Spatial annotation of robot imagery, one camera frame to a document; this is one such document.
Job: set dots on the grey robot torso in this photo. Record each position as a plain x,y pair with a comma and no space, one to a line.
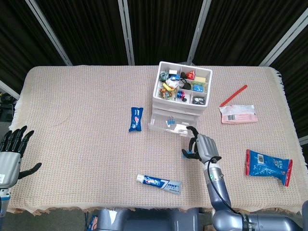
144,220

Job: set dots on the pile of black clips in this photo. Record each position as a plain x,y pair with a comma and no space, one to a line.
198,100

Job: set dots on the black looped band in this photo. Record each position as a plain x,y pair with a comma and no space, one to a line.
186,84

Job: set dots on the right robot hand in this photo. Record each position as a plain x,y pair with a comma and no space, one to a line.
207,148

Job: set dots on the black pleated curtain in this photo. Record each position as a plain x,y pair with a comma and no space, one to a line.
84,29

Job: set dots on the white drawer organizer box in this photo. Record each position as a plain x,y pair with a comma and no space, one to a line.
179,103

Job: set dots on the yellow wrapped item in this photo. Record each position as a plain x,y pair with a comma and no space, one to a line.
168,86

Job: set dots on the colourful candy wrappers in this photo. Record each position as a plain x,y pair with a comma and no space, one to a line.
166,93

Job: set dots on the small blue item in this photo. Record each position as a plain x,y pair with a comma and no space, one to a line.
175,77

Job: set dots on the crumpled white tissue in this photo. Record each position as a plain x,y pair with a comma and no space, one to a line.
173,82

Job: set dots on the orange red small item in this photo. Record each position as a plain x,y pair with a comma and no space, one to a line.
191,74

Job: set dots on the blue silver toothpaste tube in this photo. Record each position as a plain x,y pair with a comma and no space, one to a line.
158,183

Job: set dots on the grey metal frame post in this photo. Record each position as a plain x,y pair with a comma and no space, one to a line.
284,38
9,90
127,36
197,33
48,32

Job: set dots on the pale yellow sticky pad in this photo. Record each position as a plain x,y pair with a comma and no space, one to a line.
200,79

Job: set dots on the stack of coloured clips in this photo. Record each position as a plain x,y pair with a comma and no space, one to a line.
181,95

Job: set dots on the pink white plastic pouch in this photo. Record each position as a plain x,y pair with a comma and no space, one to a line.
238,114

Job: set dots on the small blue Pepsi snack pack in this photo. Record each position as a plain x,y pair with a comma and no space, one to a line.
136,119

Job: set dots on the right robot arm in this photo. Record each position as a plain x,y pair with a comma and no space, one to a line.
217,190

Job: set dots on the green blue small pack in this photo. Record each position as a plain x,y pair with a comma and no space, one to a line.
199,87

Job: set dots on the beige woven tablecloth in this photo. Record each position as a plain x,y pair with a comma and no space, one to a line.
72,96

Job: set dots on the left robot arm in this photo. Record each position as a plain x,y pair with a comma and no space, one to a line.
3,199

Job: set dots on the blue packet under table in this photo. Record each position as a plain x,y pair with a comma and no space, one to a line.
92,222

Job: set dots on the blue binder clip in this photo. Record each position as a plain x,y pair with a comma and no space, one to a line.
170,120

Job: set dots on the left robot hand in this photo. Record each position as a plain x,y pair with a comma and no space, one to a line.
9,166

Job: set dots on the blue and white eraser block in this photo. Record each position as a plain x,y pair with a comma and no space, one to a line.
190,153

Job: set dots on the red flat stick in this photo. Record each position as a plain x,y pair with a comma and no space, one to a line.
233,95

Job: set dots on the blue red snack bag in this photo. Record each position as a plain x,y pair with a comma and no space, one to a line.
267,167

